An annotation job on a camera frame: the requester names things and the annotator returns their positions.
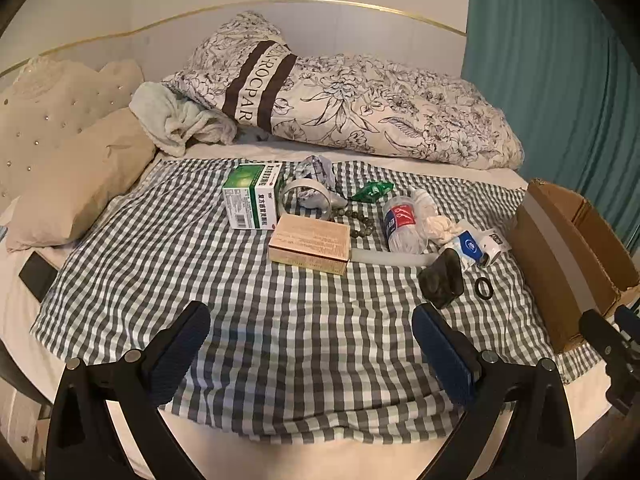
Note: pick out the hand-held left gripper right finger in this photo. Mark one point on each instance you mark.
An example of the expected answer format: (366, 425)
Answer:
(442, 355)

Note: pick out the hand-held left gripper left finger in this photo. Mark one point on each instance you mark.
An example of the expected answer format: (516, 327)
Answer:
(177, 355)

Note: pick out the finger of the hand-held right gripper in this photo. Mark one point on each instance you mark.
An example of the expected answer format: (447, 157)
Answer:
(597, 332)
(627, 317)

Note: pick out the dark glossy pouch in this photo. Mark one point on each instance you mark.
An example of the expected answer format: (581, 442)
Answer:
(442, 280)

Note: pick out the brown cardboard box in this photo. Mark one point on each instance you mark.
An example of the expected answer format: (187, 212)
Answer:
(545, 270)

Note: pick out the blue and white packet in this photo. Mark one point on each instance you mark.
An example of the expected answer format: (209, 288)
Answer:
(467, 250)

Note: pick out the white plastic strip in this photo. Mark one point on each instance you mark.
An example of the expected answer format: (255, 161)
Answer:
(390, 258)

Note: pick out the white tissue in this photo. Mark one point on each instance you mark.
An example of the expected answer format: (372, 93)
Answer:
(440, 227)

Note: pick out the clear plastic bottle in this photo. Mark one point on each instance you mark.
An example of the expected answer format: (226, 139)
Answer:
(402, 225)

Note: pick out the tan cardboard packet box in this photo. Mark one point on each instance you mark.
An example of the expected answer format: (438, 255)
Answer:
(310, 242)

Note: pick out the green medicine box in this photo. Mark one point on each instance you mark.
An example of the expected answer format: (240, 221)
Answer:
(250, 195)

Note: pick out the green foil wrapper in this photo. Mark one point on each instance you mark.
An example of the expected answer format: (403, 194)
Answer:
(370, 191)

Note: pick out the white tape roll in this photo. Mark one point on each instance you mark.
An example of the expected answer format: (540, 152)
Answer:
(327, 205)

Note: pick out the green checkered cloth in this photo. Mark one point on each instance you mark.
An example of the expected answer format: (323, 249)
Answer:
(280, 335)

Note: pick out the black phone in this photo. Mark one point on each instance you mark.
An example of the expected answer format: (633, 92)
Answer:
(36, 272)

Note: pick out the beige pillow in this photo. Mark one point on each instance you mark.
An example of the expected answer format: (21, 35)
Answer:
(75, 180)

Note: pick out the pale green towel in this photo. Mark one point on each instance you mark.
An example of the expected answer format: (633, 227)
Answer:
(165, 110)

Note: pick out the floral printed duvet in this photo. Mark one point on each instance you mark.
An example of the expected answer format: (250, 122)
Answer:
(375, 105)

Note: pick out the teal curtain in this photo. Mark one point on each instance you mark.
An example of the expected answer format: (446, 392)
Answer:
(550, 60)

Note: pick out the beige tufted cushion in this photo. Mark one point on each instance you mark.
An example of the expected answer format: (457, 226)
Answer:
(40, 105)

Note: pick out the white gold-trimmed headboard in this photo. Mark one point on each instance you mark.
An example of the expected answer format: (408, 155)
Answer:
(350, 40)

